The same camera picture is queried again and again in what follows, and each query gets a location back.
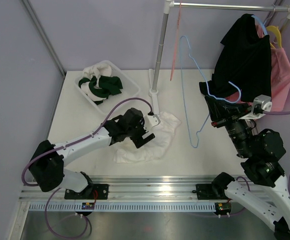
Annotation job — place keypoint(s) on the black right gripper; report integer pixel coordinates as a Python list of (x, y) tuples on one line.
[(221, 111)]

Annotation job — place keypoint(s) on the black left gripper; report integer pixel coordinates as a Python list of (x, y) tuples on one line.
[(139, 141)]

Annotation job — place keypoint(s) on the white tank top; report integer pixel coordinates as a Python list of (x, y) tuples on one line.
[(127, 153)]

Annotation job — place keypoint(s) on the black t shirt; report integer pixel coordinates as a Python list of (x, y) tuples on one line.
[(244, 64)]

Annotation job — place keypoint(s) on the light blue hanger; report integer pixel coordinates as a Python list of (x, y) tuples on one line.
[(195, 122)]

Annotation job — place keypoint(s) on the pink t shirt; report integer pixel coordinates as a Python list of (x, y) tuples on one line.
[(280, 77)]

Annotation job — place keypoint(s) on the green and white raglan shirt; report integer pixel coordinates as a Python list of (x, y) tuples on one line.
[(98, 84)]

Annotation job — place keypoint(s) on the pink wire hanger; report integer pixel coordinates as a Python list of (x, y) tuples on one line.
[(176, 42)]

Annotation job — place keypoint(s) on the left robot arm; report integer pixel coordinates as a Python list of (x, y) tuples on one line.
[(49, 161)]

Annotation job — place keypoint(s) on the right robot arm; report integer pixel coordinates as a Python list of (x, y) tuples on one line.
[(262, 153)]

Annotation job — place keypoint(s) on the yellow hanger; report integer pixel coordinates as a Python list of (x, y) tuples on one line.
[(275, 30)]

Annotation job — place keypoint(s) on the metal clothes rack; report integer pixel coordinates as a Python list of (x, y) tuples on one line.
[(168, 4)]

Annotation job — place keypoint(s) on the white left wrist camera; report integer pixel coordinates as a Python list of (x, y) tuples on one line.
[(152, 120)]

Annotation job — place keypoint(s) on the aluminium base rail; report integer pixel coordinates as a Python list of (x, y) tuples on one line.
[(153, 182)]

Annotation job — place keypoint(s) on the white slotted cable duct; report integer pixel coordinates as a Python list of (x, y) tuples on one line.
[(178, 207)]

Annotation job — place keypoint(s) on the aluminium corner frame post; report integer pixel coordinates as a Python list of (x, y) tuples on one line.
[(43, 36)]

